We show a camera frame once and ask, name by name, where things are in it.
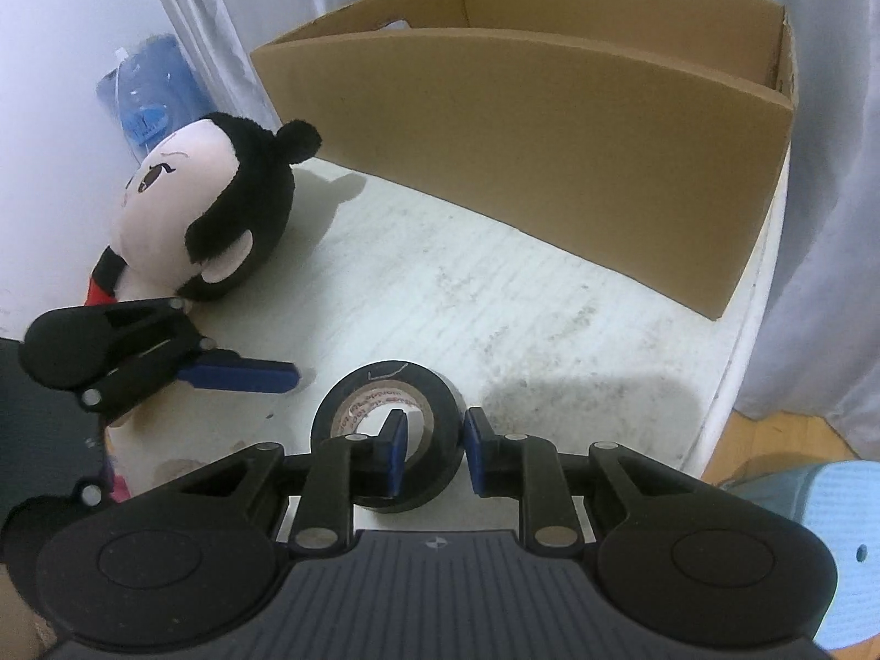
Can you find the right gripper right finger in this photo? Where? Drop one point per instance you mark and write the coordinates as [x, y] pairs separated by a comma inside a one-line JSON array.
[[526, 469]]

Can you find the black electrical tape roll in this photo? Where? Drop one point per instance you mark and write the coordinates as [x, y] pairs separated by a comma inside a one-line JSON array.
[[418, 419]]

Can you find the brown cardboard box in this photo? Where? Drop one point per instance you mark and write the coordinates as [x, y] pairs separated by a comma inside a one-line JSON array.
[[647, 136]]

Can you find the blue water jug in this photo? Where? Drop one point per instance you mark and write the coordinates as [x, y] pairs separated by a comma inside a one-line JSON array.
[[151, 92]]

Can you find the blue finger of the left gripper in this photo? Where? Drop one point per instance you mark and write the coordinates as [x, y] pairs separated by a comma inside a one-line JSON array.
[[112, 357]]

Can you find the pink plush doll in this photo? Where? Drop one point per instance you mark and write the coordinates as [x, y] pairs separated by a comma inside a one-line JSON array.
[[204, 210]]

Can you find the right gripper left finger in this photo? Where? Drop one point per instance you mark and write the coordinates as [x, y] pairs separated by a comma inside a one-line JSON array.
[[342, 469]]

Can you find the light blue plastic stool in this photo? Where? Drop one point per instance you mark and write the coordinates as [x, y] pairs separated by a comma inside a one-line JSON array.
[[838, 502]]

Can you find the white curtain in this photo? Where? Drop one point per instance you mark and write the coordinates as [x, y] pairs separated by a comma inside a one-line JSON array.
[[817, 349]]

